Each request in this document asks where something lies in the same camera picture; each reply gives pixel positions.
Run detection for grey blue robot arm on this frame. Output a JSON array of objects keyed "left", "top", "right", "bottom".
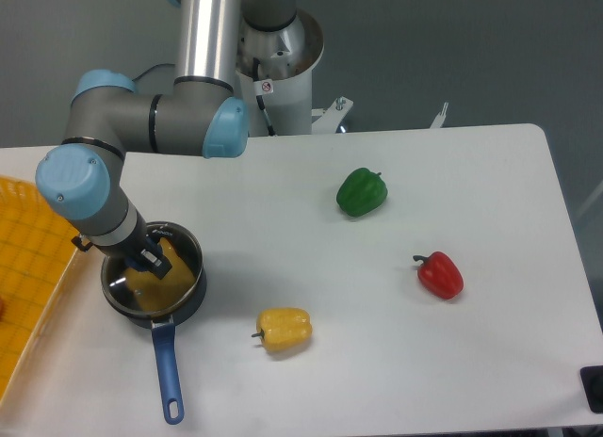
[{"left": 35, "top": 0, "right": 297, "bottom": 278}]

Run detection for red bell pepper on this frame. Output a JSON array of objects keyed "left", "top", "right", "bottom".
[{"left": 413, "top": 251, "right": 464, "bottom": 300}]

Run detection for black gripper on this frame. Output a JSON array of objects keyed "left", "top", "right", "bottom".
[{"left": 71, "top": 229, "right": 172, "bottom": 280}]

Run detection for black cable on floor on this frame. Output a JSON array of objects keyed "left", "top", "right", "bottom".
[{"left": 131, "top": 62, "right": 178, "bottom": 83}]

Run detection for yellow plastic basket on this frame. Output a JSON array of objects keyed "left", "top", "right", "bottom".
[{"left": 1, "top": 176, "right": 78, "bottom": 403}]

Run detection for yellow bell pepper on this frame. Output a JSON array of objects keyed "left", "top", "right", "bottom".
[{"left": 252, "top": 307, "right": 313, "bottom": 352}]

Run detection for glass pot lid blue knob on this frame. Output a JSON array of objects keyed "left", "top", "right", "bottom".
[{"left": 101, "top": 221, "right": 206, "bottom": 321}]

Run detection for black pot blue handle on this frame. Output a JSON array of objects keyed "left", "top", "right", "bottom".
[{"left": 101, "top": 224, "right": 208, "bottom": 426}]

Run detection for green bell pepper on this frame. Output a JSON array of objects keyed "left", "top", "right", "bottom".
[{"left": 335, "top": 167, "right": 388, "bottom": 218}]

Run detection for black device at table corner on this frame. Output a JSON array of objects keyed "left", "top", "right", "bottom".
[{"left": 579, "top": 365, "right": 603, "bottom": 414}]

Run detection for yellow bread slice toy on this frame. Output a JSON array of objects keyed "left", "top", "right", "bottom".
[{"left": 123, "top": 237, "right": 196, "bottom": 312}]

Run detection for white table clamp bracket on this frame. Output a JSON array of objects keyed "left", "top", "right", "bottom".
[{"left": 430, "top": 102, "right": 449, "bottom": 129}]

